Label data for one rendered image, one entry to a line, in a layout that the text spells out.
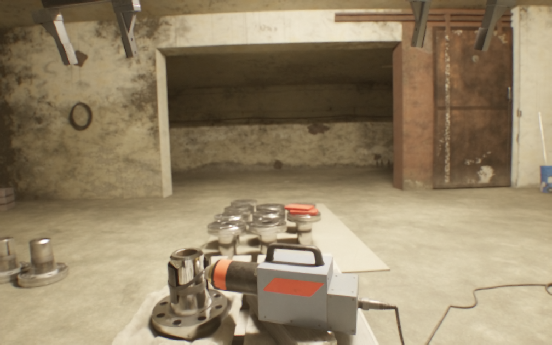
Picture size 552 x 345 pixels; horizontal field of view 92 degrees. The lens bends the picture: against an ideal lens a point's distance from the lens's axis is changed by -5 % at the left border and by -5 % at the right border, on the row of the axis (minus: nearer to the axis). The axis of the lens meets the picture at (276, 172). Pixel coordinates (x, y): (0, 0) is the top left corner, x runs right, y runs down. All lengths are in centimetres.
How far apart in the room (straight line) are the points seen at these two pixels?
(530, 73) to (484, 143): 133
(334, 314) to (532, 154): 554
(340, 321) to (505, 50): 568
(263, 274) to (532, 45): 593
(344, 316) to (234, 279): 34
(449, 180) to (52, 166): 668
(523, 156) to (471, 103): 123
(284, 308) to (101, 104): 500
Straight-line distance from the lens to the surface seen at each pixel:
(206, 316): 106
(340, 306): 85
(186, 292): 105
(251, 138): 1001
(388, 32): 532
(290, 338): 88
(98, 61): 568
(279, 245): 88
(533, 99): 618
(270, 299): 90
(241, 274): 93
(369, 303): 91
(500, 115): 592
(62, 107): 590
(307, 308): 87
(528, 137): 609
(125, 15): 66
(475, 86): 571
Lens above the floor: 74
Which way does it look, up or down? 5 degrees down
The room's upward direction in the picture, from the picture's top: 2 degrees counter-clockwise
